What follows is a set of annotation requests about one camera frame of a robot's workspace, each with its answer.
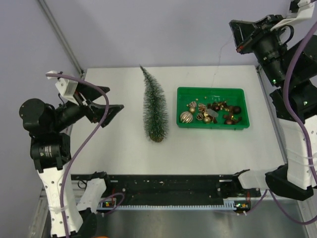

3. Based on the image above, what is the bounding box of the large silver gold bauble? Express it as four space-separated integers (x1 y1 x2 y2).
179 111 193 123

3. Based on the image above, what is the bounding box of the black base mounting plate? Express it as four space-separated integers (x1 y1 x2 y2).
71 173 263 206

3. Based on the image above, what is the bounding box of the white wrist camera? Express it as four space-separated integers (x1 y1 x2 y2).
46 70 79 105
270 0 316 31

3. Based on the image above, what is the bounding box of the left aluminium frame post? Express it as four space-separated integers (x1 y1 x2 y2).
35 0 85 76

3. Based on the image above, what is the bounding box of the green plastic tray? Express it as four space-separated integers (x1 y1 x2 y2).
176 87 250 130

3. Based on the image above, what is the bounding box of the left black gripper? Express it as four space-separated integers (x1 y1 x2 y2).
51 77 123 131

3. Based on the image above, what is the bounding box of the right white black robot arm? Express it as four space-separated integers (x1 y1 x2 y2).
229 15 317 201

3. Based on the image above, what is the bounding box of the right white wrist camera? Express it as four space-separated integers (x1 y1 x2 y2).
270 0 316 31

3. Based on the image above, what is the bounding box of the dark red bauble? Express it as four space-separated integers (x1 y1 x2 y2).
233 106 242 114

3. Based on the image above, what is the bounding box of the small green christmas tree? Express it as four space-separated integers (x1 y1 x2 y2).
140 66 169 143

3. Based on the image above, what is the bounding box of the small gold bauble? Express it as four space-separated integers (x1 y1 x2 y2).
204 117 211 123

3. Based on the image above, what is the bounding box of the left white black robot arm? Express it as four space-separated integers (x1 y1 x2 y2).
19 84 124 238

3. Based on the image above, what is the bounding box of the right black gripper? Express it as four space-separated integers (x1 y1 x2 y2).
228 14 288 88

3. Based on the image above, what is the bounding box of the grey slotted cable duct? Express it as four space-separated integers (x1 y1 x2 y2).
98 199 251 211

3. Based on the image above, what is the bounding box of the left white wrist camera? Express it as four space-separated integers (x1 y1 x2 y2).
46 70 79 105

